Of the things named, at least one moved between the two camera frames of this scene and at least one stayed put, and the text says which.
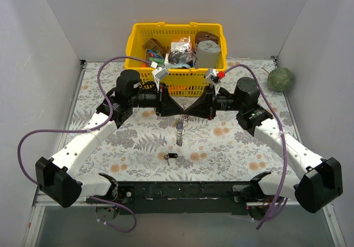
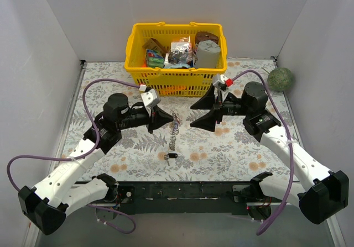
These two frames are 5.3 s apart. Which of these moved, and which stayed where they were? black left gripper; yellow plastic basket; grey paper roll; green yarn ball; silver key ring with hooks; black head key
Moved: silver key ring with hooks; black left gripper
Stayed: black head key; yellow plastic basket; grey paper roll; green yarn ball
